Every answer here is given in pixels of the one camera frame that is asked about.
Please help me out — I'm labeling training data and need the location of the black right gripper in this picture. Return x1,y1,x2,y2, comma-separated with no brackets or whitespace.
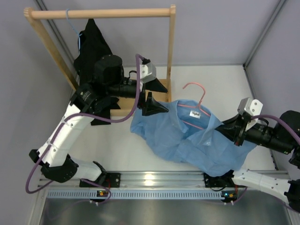
211,113,293,156

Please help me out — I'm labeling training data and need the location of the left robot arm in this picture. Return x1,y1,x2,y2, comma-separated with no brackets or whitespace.
29,54,167,187

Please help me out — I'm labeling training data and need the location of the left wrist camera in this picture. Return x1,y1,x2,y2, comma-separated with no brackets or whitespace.
140,58,157,84

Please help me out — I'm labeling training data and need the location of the light blue shirt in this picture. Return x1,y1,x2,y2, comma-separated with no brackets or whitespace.
130,100,256,177

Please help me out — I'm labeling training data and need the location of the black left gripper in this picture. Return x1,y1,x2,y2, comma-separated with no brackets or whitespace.
107,75,169,115

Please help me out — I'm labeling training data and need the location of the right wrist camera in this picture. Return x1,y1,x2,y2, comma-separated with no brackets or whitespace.
237,97,263,117

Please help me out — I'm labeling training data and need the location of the blue wire hanger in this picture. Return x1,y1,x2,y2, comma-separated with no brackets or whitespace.
65,9,81,53

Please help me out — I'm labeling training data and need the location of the pink wire hanger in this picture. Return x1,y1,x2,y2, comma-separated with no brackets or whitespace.
176,82,211,119

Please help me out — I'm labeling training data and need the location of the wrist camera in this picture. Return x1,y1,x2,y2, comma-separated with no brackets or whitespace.
140,58,157,84
237,97,263,117

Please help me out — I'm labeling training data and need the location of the aluminium mounting rail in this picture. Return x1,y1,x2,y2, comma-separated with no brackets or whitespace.
38,170,290,188

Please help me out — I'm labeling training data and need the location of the perforated cable duct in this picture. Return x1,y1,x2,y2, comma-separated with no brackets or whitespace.
47,189,233,200

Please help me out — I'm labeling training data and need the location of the wooden clothes rack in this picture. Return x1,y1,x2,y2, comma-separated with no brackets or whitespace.
23,5,176,102

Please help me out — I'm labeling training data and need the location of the black shirt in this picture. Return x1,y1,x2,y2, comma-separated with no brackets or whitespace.
71,19,124,126

